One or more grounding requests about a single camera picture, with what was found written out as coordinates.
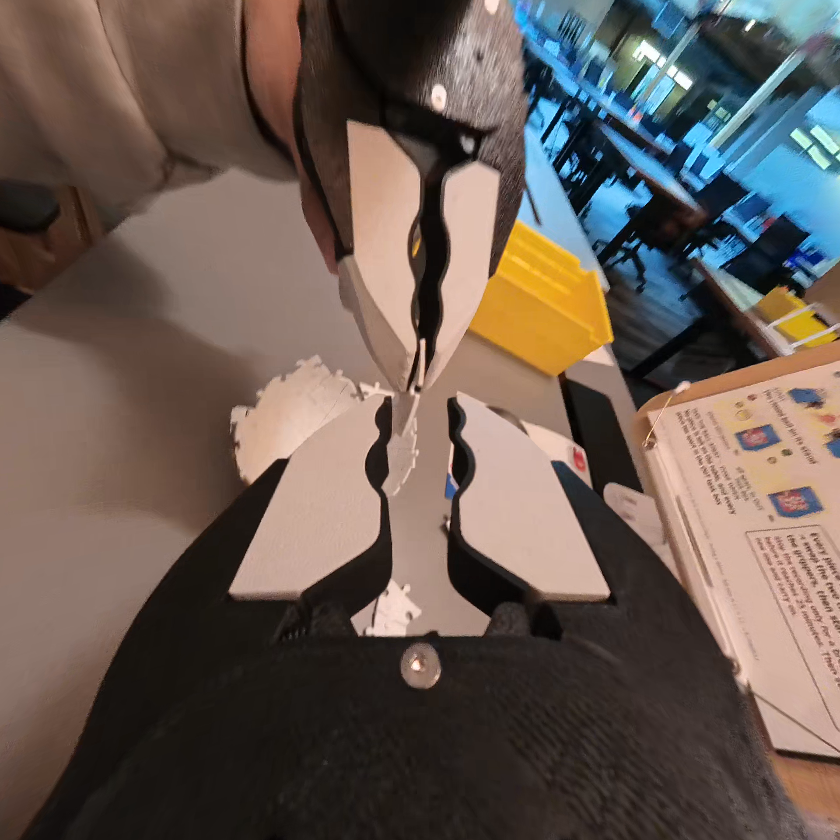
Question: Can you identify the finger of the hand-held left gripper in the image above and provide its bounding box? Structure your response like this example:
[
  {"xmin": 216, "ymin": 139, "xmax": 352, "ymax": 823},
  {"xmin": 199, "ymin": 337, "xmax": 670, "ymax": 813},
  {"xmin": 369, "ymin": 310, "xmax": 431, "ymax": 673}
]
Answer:
[
  {"xmin": 420, "ymin": 161, "xmax": 501, "ymax": 389},
  {"xmin": 336, "ymin": 120, "xmax": 424, "ymax": 395}
]

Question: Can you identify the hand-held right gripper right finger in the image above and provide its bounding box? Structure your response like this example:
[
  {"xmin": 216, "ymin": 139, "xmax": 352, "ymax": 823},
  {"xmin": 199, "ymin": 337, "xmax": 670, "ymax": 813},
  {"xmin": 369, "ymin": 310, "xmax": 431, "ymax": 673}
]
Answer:
[{"xmin": 445, "ymin": 392, "xmax": 613, "ymax": 605}]

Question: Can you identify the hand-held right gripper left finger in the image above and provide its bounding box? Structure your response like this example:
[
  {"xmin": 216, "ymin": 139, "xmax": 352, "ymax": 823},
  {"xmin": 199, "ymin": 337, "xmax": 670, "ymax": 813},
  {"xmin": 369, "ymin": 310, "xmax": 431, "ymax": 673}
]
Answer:
[{"xmin": 228, "ymin": 394, "xmax": 395, "ymax": 602}]

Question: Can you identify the curved white puzzle piece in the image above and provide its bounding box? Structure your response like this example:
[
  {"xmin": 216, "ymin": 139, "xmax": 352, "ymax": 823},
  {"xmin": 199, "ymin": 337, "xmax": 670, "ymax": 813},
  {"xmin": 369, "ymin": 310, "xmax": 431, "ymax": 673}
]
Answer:
[{"xmin": 382, "ymin": 386, "xmax": 422, "ymax": 497}]

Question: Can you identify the person's left forearm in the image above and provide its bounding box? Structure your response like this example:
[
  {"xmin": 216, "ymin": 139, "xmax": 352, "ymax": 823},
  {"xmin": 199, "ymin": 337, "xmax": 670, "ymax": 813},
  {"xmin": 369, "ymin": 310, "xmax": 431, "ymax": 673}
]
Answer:
[{"xmin": 0, "ymin": 0, "xmax": 299, "ymax": 227}]

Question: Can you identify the person's left hand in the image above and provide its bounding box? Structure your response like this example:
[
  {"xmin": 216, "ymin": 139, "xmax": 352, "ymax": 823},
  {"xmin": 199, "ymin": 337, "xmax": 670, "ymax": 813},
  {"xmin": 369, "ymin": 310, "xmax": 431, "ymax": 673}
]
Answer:
[{"xmin": 243, "ymin": 0, "xmax": 352, "ymax": 277}]

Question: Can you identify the white printed leaflet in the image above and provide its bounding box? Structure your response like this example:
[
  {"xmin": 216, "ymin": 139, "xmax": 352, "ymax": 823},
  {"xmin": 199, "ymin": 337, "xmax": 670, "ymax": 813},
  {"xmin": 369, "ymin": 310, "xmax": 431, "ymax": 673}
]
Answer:
[{"xmin": 446, "ymin": 407, "xmax": 595, "ymax": 503}]

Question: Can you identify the yellow plastic bin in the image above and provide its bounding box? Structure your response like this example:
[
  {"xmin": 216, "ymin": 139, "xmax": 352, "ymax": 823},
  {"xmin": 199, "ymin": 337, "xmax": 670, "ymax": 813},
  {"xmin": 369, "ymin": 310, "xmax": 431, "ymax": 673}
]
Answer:
[{"xmin": 410, "ymin": 218, "xmax": 615, "ymax": 376}]

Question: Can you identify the white flat device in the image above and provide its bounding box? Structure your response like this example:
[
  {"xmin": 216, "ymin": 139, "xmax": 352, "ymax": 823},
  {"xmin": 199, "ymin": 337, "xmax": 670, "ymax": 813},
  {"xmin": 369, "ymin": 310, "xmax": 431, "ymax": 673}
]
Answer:
[{"xmin": 602, "ymin": 481, "xmax": 683, "ymax": 581}]

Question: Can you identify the background desk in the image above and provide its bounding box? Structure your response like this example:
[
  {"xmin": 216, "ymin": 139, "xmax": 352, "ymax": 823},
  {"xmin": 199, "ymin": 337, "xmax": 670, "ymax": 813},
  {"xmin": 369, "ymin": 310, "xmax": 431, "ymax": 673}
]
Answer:
[{"xmin": 587, "ymin": 118, "xmax": 713, "ymax": 270}]

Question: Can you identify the printed instruction sheet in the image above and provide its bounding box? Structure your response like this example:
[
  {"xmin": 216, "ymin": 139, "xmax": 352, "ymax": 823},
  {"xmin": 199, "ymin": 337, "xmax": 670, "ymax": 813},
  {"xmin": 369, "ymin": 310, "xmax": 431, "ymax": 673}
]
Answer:
[{"xmin": 646, "ymin": 364, "xmax": 840, "ymax": 762}]

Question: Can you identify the small yellow background bin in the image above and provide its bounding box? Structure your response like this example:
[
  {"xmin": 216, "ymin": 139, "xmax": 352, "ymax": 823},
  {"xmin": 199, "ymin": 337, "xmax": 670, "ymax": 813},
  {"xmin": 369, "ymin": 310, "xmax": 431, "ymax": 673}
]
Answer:
[{"xmin": 755, "ymin": 285, "xmax": 840, "ymax": 350}]

